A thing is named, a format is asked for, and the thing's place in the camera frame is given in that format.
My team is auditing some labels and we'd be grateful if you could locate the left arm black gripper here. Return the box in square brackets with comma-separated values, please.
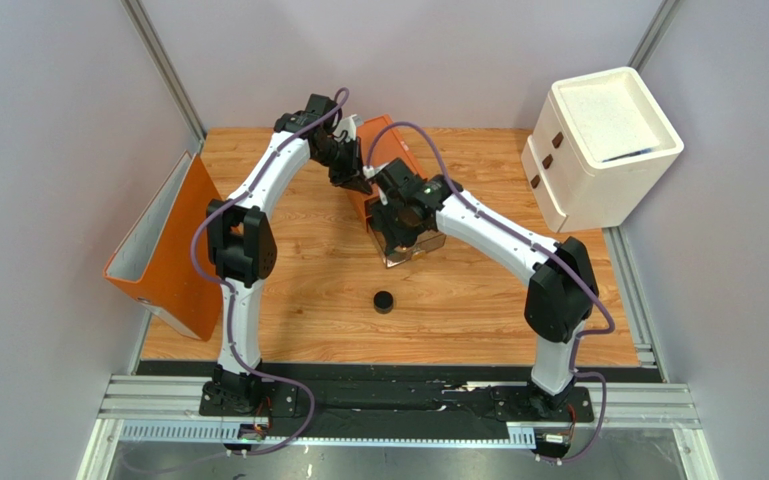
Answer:
[313, 138, 373, 197]

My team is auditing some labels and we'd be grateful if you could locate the clear plastic drawer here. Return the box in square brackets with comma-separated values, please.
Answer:
[369, 229, 447, 269]

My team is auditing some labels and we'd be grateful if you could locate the orange drawer organizer box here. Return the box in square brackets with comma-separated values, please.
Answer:
[345, 114, 429, 233]

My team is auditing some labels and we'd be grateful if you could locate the small black round jar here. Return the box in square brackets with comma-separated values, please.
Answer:
[373, 290, 395, 314]

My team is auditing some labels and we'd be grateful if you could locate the gold lidded cream jar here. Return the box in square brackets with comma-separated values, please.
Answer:
[397, 205, 426, 229]

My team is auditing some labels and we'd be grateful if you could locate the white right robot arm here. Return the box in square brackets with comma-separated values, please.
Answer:
[361, 158, 599, 417]

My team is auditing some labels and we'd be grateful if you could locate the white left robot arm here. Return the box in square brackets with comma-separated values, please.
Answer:
[194, 87, 372, 416]

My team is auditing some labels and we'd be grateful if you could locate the white foam drawer cabinet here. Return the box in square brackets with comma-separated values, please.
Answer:
[521, 67, 684, 233]

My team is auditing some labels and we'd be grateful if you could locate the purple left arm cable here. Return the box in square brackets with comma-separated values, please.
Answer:
[189, 87, 351, 461]

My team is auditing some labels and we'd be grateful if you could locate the orange ring binder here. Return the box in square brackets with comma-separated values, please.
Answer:
[103, 152, 222, 341]

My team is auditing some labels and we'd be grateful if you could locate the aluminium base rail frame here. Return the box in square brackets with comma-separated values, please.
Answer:
[79, 226, 709, 479]

